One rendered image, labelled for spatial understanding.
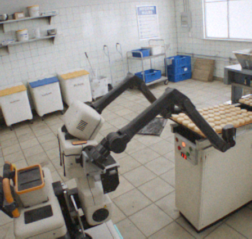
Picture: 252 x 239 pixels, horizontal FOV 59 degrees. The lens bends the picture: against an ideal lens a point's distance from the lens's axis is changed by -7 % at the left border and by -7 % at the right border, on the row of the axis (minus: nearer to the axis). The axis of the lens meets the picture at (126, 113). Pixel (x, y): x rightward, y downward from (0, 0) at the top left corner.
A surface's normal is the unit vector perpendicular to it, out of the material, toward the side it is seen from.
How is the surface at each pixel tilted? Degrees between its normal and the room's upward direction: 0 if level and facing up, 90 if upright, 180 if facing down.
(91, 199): 90
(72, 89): 91
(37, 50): 90
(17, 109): 93
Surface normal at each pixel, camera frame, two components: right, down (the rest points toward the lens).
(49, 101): 0.50, 0.29
